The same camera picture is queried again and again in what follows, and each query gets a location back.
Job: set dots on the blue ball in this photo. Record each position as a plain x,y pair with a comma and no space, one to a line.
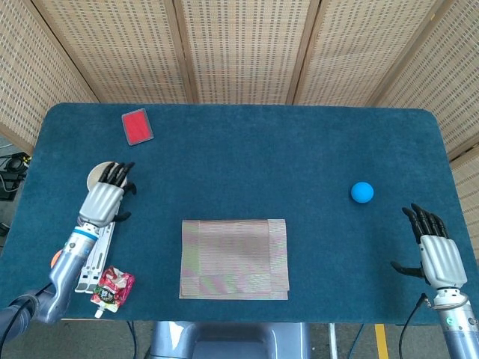
362,193

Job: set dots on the black floor equipment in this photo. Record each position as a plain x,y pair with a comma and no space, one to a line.
13,168

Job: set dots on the beige woven placemat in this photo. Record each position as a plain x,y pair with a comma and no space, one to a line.
234,258

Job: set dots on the beige bowl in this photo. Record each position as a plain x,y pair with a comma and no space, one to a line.
95,175

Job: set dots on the blue table cloth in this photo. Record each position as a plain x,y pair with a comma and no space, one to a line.
299,149

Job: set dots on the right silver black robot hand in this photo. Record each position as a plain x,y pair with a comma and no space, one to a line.
443,261

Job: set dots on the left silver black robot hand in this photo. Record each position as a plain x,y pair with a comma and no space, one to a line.
101,203

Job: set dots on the red flat card case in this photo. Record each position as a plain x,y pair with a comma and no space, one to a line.
137,126

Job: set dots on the metal table leg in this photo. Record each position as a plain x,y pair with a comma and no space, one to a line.
333,340

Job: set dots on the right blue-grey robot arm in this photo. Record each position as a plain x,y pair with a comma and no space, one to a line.
462,333

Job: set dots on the blue-grey robot torso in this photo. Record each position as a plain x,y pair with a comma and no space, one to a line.
228,342

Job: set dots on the red drink pouch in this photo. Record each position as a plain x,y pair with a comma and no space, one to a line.
112,289

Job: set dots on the bamboo folding screen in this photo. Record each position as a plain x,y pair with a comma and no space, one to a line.
243,48

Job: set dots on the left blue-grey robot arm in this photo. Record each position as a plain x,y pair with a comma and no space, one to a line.
63,273

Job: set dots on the white folding stand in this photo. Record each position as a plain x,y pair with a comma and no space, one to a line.
91,269

